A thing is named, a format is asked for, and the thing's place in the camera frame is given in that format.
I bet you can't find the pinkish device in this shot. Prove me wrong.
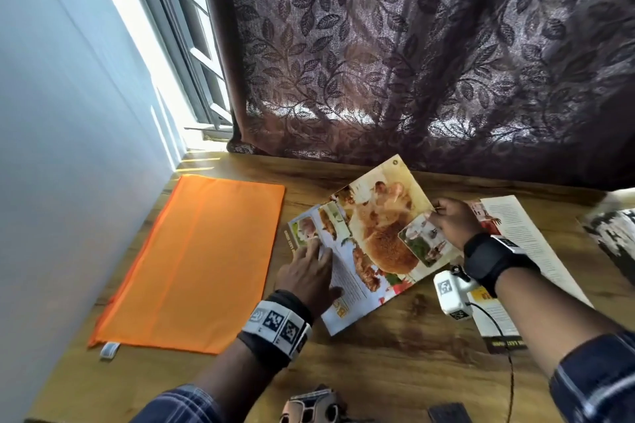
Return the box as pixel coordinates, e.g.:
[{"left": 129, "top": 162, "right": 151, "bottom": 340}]
[{"left": 280, "top": 385, "right": 349, "bottom": 423}]

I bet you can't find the person's left forearm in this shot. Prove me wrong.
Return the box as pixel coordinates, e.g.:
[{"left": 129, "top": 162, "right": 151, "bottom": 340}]
[{"left": 191, "top": 338, "right": 279, "bottom": 423}]

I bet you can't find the person's left hand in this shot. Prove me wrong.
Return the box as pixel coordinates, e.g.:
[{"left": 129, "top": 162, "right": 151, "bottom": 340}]
[{"left": 275, "top": 240, "right": 344, "bottom": 314}]

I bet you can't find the orange cloth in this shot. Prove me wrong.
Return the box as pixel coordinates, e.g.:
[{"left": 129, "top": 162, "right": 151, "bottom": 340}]
[{"left": 88, "top": 174, "right": 286, "bottom": 360}]

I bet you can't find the small picture cutout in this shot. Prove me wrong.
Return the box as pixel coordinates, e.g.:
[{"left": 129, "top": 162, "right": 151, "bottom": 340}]
[{"left": 398, "top": 211, "right": 449, "bottom": 269}]

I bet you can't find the blue checked shirt sleeve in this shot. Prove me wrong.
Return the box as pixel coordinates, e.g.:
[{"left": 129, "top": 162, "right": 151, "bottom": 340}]
[
  {"left": 130, "top": 384, "right": 225, "bottom": 423},
  {"left": 549, "top": 331, "right": 635, "bottom": 423}
]

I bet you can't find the black and white magazine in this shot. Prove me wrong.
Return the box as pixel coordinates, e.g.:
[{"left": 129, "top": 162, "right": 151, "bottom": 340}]
[{"left": 577, "top": 188, "right": 635, "bottom": 286}]

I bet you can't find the person's right hand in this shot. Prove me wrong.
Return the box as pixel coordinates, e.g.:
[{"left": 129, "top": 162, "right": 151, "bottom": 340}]
[{"left": 426, "top": 197, "right": 485, "bottom": 253}]

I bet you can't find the white text magazine page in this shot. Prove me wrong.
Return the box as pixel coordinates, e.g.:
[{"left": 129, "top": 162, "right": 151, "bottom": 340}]
[{"left": 465, "top": 195, "right": 594, "bottom": 355}]

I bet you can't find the food magazine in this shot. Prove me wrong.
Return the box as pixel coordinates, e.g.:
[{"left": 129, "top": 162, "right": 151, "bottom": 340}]
[{"left": 287, "top": 154, "right": 464, "bottom": 337}]

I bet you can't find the black cable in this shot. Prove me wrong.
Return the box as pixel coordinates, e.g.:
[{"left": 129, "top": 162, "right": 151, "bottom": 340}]
[{"left": 468, "top": 301, "right": 515, "bottom": 423}]

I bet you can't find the small dark flat object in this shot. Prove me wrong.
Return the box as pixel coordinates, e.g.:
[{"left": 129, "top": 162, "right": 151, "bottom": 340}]
[{"left": 428, "top": 402, "right": 473, "bottom": 423}]

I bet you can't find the grey window frame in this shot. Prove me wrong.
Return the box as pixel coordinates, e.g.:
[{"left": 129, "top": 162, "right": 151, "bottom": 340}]
[{"left": 116, "top": 0, "right": 235, "bottom": 142}]

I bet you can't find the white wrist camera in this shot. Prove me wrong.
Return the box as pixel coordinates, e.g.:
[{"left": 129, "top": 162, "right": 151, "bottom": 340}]
[{"left": 433, "top": 266, "right": 480, "bottom": 322}]

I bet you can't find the person's right forearm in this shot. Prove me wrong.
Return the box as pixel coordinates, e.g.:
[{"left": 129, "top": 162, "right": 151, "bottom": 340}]
[{"left": 495, "top": 266, "right": 627, "bottom": 380}]

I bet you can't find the dark leaf-pattern curtain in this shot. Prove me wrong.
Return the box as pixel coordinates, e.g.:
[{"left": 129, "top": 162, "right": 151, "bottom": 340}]
[{"left": 194, "top": 0, "right": 635, "bottom": 190}]

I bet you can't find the black wristband with marker tags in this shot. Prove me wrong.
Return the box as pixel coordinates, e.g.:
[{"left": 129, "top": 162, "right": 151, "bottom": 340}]
[{"left": 236, "top": 290, "right": 315, "bottom": 374}]

